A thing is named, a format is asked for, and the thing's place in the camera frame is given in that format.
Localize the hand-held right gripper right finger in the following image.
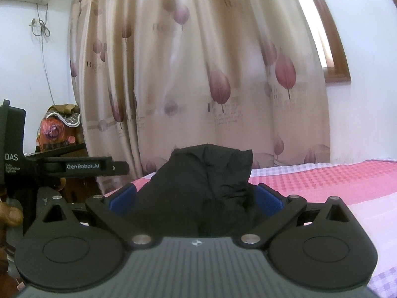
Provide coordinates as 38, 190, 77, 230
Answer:
239, 183, 352, 250

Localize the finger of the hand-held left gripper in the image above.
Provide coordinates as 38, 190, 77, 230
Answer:
26, 156, 130, 179

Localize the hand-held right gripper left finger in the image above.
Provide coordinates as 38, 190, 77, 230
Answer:
41, 183, 156, 250

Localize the black jacket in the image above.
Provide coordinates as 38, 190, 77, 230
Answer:
124, 143, 273, 238

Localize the person's left hand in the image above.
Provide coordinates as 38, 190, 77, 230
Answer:
0, 196, 25, 228

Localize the dark wooden table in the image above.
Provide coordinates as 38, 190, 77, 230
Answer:
26, 142, 100, 199

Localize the floral fabric bag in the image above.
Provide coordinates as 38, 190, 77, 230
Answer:
35, 103, 82, 152

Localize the pink checkered bedsheet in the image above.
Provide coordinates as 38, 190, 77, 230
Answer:
104, 158, 397, 298

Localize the beige leaf print curtain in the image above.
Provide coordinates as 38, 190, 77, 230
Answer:
70, 0, 332, 190

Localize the grey power cable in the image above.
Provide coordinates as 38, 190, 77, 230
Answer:
29, 2, 58, 105

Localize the wooden window frame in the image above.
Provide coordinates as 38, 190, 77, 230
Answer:
301, 0, 352, 84

